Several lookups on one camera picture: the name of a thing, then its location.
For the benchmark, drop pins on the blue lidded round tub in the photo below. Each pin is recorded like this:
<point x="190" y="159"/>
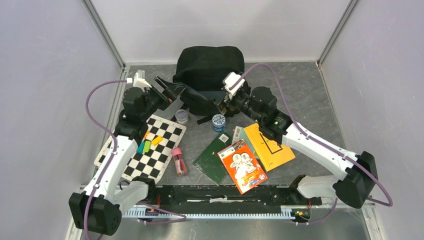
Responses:
<point x="218" y="123"/>

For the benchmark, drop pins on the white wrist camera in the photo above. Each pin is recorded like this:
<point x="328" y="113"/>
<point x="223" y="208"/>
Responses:
<point x="232" y="83"/>
<point x="139" y="81"/>

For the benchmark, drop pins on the clear jar of paperclips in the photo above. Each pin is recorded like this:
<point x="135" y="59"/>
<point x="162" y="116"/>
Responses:
<point x="181" y="116"/>

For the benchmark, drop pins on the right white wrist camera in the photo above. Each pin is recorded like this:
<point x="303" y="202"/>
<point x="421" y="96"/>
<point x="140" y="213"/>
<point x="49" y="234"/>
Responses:
<point x="232" y="83"/>

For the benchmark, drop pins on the green notebook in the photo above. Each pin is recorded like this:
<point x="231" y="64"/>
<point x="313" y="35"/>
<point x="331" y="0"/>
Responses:
<point x="209" y="162"/>

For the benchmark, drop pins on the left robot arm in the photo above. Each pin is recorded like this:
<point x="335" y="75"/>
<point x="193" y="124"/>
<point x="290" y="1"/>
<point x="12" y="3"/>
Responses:
<point x="99" y="208"/>

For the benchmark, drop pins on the pink capped pencil tube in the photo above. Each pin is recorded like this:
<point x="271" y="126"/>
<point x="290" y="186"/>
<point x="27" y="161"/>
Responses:
<point x="178" y="159"/>

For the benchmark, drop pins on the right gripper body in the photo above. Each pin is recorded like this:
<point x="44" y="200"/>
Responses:
<point x="239" y="100"/>

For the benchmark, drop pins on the teal book with barcode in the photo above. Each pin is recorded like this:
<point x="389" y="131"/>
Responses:
<point x="239" y="134"/>

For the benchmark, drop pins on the teal toy block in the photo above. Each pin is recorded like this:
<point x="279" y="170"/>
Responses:
<point x="140" y="148"/>

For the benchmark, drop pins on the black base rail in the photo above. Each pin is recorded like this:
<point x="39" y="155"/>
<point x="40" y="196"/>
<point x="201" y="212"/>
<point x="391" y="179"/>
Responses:
<point x="226" y="199"/>

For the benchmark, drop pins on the yellow hardcover book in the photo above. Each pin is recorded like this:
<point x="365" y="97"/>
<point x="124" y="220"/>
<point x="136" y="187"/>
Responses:
<point x="270" y="153"/>

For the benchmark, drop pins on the green toy block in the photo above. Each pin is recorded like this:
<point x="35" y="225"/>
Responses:
<point x="147" y="146"/>

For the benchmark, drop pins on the orange comic book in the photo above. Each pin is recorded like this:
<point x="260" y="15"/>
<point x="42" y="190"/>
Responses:
<point x="242" y="166"/>

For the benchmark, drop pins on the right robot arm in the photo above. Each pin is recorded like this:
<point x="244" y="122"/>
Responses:
<point x="353" y="176"/>

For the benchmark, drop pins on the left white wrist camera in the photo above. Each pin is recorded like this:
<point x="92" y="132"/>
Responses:
<point x="139" y="81"/>

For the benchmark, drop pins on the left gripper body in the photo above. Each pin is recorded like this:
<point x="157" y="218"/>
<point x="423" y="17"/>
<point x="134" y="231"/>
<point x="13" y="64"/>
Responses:
<point x="156" y="100"/>

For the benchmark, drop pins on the black student backpack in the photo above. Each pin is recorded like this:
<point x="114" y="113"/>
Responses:
<point x="204" y="68"/>

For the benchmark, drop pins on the yellow toy block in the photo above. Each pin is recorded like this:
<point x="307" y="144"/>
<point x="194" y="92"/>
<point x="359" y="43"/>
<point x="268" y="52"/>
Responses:
<point x="156" y="140"/>

